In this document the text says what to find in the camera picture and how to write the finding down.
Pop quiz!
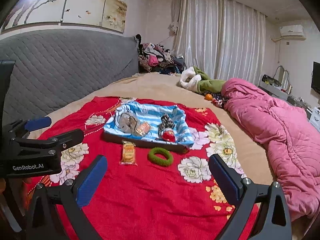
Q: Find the yellow rice cracker packet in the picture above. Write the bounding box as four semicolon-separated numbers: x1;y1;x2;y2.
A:
120;140;137;165

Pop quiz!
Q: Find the pink mesh scrunchie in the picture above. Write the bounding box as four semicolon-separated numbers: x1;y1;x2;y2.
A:
117;112;141;135

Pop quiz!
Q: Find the brown rice cracker packet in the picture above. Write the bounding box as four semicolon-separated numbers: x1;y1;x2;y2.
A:
135;121;151;137

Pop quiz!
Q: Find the green fuzzy scrunchie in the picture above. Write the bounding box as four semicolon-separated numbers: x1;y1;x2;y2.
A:
148;147;174;167

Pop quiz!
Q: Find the red blue toy helmet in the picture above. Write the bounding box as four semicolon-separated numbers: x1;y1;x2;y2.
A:
161;127;176;142

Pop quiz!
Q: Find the leopard print scrunchie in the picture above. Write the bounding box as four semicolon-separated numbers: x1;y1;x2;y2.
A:
158;114;175;137

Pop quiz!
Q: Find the grey quilted headboard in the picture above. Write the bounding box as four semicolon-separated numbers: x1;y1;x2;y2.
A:
1;29;138;124

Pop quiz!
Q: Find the pink quilted duvet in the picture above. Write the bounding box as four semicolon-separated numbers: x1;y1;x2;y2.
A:
221;78;319;220

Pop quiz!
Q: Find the red floral blanket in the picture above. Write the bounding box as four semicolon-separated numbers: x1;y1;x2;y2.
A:
23;96;261;240

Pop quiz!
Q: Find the white drawer cabinet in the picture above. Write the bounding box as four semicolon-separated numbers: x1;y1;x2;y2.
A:
309;107;320;132

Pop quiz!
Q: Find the blue striped cartoon tray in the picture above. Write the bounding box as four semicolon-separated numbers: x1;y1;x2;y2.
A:
103;101;195;153

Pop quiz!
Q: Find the beige bed sheet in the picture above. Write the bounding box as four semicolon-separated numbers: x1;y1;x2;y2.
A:
27;71;320;240

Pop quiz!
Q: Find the small red patterned item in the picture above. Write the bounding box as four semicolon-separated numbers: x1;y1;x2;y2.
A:
212;98;225;108

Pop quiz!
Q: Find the pile of clothes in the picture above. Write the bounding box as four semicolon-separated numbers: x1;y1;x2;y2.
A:
135;34;185;75

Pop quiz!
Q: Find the orange fruit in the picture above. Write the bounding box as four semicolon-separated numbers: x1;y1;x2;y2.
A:
204;94;213;101

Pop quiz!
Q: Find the oval mirror on dresser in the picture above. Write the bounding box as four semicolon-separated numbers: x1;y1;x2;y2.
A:
273;66;290;91

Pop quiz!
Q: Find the green white plush garment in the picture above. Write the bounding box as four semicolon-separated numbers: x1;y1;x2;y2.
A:
178;67;226;94

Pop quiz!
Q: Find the white sheer curtain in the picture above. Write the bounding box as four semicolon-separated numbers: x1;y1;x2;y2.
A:
171;0;266;85

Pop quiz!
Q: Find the white air conditioner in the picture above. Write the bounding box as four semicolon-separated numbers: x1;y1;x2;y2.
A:
271;24;306;42

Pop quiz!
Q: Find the black wall television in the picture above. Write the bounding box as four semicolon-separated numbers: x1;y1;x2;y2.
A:
311;62;320;94

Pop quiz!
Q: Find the floral wall painting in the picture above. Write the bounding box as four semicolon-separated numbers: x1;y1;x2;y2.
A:
2;0;127;33

